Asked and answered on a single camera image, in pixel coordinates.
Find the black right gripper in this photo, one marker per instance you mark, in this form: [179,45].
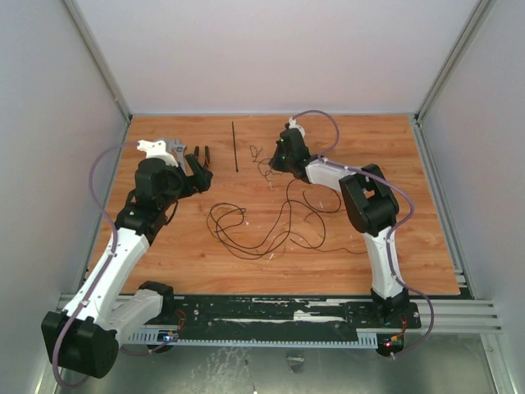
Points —
[280,156]

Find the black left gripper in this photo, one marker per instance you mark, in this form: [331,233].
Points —
[200,181]

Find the black zip tie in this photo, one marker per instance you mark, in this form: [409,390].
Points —
[234,146]

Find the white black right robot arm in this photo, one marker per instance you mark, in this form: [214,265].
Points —
[371,208]

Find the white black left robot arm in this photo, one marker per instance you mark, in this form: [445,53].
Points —
[87,335]

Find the orange black pliers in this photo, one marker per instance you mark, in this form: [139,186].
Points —
[206,155]

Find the silver adjustable wrench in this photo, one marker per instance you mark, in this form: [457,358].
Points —
[179,150]

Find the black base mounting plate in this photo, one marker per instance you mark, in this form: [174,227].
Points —
[280,317]

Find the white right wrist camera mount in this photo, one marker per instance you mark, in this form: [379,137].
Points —
[293,124]

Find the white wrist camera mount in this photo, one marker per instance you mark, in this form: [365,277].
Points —
[161,148]
[293,124]

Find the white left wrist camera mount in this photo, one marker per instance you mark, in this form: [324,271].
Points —
[161,148]

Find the grey slotted cable duct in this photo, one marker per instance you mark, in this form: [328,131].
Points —
[160,336]

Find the aluminium frame rail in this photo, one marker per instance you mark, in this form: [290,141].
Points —
[466,312]

